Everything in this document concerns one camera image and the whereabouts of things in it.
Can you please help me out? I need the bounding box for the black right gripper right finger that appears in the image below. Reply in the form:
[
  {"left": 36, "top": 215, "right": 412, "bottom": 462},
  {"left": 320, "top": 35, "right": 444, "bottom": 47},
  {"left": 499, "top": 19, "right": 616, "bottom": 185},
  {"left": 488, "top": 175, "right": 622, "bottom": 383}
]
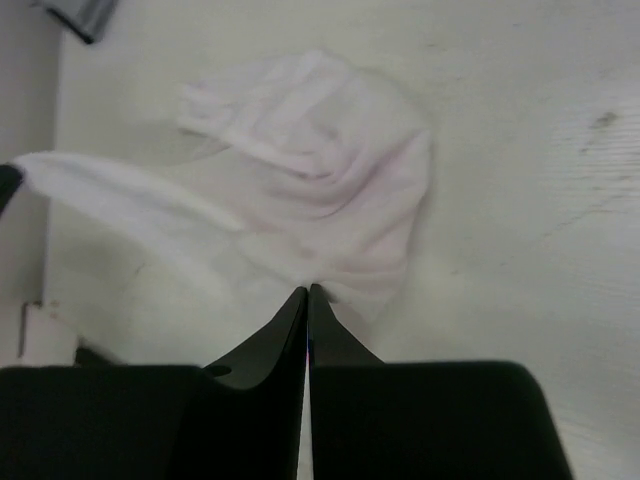
[{"left": 308, "top": 285, "right": 572, "bottom": 479}]

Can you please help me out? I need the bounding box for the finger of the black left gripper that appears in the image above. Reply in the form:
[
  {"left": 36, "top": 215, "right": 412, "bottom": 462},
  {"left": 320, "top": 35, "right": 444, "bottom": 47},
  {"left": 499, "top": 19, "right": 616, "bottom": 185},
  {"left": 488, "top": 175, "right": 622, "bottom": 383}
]
[{"left": 0, "top": 164, "right": 24, "bottom": 213}]

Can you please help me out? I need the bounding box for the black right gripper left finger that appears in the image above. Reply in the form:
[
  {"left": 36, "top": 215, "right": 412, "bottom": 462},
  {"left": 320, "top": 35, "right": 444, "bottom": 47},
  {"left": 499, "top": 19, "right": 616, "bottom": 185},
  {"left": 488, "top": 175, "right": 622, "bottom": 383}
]
[{"left": 1, "top": 288, "right": 306, "bottom": 479}]

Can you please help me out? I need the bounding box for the white pink tank top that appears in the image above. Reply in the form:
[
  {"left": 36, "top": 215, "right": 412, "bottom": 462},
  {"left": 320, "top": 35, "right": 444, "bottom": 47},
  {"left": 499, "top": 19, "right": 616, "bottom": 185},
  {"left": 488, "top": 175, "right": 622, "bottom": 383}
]
[{"left": 14, "top": 50, "right": 432, "bottom": 364}]

